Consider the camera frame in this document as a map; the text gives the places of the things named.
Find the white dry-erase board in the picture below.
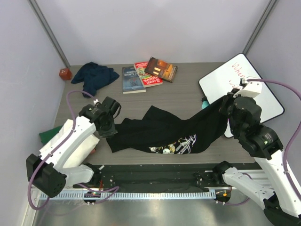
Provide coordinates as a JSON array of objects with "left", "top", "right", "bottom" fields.
[{"left": 199, "top": 53, "right": 285, "bottom": 123}]

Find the black t shirt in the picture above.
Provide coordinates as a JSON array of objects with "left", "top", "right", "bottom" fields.
[{"left": 107, "top": 98, "right": 228, "bottom": 154}]

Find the red cover book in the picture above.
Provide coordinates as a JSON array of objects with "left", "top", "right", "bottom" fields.
[{"left": 134, "top": 62, "right": 163, "bottom": 88}]

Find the dark cover paperback book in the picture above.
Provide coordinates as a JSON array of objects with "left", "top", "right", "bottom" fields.
[{"left": 144, "top": 57, "right": 178, "bottom": 83}]

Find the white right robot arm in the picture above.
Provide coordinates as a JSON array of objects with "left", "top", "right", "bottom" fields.
[{"left": 212, "top": 94, "right": 301, "bottom": 226}]

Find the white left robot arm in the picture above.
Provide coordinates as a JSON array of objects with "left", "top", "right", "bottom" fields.
[{"left": 26, "top": 97, "right": 121, "bottom": 198}]

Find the white folded t shirt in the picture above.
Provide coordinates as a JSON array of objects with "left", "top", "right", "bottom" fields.
[{"left": 40, "top": 119, "right": 99, "bottom": 168}]

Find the teal cutting mat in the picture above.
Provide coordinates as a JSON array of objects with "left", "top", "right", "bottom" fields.
[{"left": 201, "top": 100, "right": 210, "bottom": 109}]

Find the navy blue t shirt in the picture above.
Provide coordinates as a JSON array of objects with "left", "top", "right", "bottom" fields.
[{"left": 71, "top": 62, "right": 119, "bottom": 98}]

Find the blue 1984 paperback book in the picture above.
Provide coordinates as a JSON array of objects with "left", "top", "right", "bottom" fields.
[{"left": 122, "top": 66, "right": 146, "bottom": 94}]

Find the green t shirt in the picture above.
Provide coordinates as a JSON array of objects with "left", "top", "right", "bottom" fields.
[{"left": 39, "top": 126, "right": 62, "bottom": 145}]

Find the small red cube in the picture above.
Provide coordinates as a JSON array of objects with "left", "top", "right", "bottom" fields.
[{"left": 59, "top": 68, "right": 72, "bottom": 81}]

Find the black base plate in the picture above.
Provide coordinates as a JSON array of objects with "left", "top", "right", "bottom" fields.
[{"left": 85, "top": 163, "right": 226, "bottom": 193}]

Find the white perforated cable rail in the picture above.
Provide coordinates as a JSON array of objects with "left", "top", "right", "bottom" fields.
[{"left": 50, "top": 190, "right": 216, "bottom": 201}]

